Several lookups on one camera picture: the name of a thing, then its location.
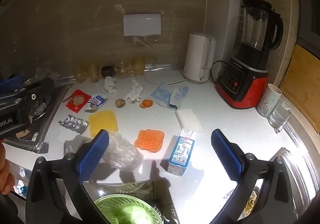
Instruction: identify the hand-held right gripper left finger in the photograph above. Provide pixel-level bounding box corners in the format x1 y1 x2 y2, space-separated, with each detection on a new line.
25 129 110 224

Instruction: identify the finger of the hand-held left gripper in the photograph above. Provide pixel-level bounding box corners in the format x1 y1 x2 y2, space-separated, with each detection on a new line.
0 75 23 93
0 77 55 112

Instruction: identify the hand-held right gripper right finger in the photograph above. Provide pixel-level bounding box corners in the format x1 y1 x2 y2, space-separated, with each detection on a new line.
211 128 294 224

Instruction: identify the clear plastic bag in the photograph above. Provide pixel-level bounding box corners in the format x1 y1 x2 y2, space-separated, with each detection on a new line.
101 132 143 172

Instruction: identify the yellow foam fruit net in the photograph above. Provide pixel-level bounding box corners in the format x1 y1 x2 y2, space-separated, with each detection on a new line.
88 110 118 138

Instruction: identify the silver foil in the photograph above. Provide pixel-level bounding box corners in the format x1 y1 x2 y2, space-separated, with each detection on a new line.
59 114 89 134

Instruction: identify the red snack packet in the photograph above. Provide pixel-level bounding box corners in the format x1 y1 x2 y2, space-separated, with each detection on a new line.
66 89 92 114

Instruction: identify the blue white milk carton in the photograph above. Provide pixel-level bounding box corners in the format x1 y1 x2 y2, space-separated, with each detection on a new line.
167 128 196 176

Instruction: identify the blue white milk pouch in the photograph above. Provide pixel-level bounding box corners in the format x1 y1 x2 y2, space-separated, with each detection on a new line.
85 94 107 112

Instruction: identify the white foam block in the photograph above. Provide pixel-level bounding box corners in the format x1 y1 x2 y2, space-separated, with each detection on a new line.
176 108 203 133

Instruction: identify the orange foam fruit net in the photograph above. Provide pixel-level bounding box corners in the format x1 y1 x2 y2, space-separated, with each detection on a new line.
134 129 165 152

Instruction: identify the green perforated basket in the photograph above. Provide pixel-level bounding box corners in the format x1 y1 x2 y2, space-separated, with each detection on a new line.
94 193 163 224

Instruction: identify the white tissue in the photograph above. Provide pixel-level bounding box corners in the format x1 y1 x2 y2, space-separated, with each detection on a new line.
104 76 118 94
124 79 143 102

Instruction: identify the blue white patterned cloth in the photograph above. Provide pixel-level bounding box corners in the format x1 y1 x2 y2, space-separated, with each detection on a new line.
149 82 190 110

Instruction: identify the person's left hand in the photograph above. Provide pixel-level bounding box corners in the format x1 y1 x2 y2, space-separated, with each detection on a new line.
0 143 15 185

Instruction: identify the clear plastic wrap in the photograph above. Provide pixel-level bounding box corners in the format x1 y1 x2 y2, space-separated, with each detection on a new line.
29 99 51 117

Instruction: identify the amber ribbed glass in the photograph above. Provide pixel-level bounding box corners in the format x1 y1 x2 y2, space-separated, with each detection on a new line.
87 62 100 83
74 64 87 83
131 56 146 77

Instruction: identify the crumpled white plastic bag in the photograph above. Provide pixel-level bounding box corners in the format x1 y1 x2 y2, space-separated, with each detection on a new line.
14 166 32 198

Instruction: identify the clear glass cup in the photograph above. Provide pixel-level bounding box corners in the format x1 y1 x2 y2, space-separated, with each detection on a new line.
267 100 293 134

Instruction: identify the white printed mug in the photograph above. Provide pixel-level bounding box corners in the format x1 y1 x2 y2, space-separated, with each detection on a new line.
257 83 282 117

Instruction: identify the stainless steel sink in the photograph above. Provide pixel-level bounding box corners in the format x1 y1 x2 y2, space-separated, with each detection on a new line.
272 114 318 214

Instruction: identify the black red blender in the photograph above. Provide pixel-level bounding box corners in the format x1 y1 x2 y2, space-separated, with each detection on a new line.
215 0 284 110

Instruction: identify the small dark clay pot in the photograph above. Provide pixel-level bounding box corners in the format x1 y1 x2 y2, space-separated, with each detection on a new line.
101 65 115 79

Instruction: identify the clear glass teapot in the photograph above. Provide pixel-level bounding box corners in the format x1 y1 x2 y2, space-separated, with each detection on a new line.
116 60 130 79

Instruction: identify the white electric kettle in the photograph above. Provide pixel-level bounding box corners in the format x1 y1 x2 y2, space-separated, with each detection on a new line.
184 32 216 82

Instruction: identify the wooden cutting board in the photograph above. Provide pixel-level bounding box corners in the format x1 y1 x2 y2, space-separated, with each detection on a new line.
279 44 320 139

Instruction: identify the black power cable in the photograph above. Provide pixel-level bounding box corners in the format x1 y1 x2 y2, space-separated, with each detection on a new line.
210 60 227 84

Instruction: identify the white power cable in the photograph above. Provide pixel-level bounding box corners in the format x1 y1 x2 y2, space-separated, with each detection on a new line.
134 36 185 85

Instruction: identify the white wall socket cover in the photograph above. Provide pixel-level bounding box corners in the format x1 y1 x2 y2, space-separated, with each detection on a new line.
123 14 161 37

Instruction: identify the wall vent grille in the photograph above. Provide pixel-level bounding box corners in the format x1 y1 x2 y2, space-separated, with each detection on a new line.
236 0 248 42

